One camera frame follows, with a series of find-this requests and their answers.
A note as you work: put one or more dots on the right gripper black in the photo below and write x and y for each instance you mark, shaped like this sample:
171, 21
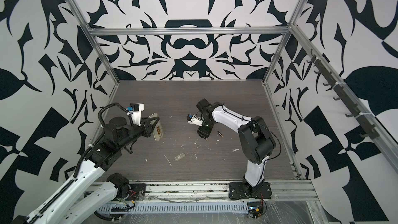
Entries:
203, 132

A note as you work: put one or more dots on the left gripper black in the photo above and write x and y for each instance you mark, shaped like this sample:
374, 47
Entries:
145, 127

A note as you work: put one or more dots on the remote battery cover beige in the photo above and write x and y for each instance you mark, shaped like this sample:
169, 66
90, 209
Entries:
179, 157

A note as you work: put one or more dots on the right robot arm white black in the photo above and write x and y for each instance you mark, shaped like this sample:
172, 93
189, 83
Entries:
257, 141

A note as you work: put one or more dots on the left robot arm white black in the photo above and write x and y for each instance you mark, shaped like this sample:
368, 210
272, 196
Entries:
65, 205

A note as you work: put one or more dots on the small circuit board right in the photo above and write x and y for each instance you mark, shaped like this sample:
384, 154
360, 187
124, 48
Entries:
255, 211

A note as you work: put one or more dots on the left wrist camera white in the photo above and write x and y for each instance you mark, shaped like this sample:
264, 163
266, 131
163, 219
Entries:
134, 112

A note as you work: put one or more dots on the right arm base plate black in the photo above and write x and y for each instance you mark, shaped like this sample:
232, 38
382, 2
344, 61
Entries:
241, 190

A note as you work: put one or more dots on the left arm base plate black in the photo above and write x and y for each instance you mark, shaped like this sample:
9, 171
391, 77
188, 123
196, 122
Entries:
132, 192

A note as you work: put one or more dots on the white slotted cable duct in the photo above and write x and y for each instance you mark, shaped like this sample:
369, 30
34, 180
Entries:
178, 208

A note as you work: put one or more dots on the horizontal aluminium frame bar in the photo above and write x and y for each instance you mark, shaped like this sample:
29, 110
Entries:
188, 31

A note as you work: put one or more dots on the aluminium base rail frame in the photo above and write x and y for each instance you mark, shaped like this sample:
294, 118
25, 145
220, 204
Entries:
297, 191

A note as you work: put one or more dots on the grey wall hook rack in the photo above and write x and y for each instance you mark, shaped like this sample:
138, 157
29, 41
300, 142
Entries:
345, 94

